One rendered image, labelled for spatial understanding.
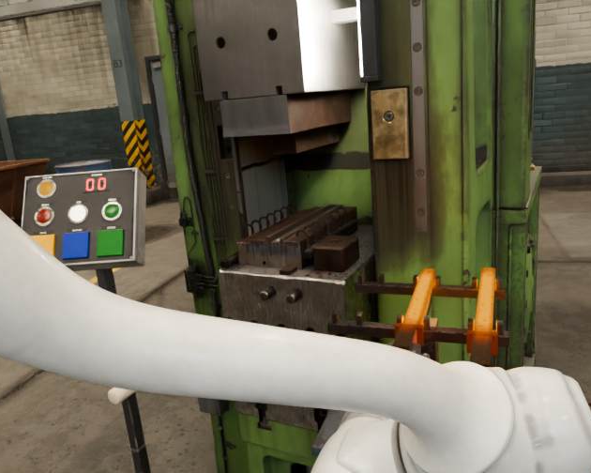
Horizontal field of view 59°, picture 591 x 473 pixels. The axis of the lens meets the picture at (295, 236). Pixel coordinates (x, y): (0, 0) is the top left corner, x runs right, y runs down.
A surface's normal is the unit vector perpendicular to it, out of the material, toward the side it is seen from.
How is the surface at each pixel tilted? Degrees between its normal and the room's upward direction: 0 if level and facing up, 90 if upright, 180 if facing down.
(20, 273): 75
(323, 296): 90
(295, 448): 90
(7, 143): 90
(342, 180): 90
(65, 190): 60
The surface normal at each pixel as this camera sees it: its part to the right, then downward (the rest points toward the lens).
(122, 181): -0.07, -0.26
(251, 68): -0.46, 0.26
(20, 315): 0.62, 0.20
